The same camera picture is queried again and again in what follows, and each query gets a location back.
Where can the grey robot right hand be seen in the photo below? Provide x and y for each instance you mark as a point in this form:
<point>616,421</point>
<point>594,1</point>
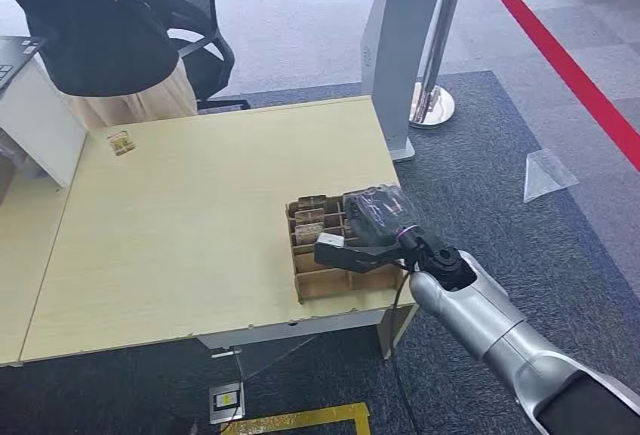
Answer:
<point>370,228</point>

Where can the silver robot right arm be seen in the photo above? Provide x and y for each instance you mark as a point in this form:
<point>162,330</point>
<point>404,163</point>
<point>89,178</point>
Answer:
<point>490,326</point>

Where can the clear plastic right hand cover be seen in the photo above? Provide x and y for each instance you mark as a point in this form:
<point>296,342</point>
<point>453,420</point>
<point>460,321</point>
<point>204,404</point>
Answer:
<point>395,203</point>

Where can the person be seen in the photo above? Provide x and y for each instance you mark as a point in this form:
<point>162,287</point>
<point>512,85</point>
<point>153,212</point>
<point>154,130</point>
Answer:
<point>100,48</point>

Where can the wooden card holder tray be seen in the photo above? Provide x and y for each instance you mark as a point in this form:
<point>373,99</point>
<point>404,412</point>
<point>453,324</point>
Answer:
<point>324,283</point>

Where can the dark laptop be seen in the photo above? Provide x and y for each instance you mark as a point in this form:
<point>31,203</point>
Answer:
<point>12,54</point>

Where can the grey kiosk stand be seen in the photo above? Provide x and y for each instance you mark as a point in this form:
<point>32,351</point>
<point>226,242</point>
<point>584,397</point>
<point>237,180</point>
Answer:
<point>395,54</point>

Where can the white box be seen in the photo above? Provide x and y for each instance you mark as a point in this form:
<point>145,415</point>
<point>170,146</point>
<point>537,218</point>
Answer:
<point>40,120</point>

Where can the clear plastic sheet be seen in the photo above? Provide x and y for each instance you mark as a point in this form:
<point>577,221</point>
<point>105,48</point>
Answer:
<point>545,177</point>

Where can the steel floor socket box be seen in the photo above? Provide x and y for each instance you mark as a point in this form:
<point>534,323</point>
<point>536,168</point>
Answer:
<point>226,402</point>

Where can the red barrier belt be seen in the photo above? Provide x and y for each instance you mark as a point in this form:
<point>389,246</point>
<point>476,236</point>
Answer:
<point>550,51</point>

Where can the light wooden side table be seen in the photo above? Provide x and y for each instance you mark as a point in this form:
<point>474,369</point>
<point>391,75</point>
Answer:
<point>25,273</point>

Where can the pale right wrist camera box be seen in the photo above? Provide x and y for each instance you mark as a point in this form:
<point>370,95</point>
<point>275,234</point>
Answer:
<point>330,241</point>

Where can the chrome stanchion post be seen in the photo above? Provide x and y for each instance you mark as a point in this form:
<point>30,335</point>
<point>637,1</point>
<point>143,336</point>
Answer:
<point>432,108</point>

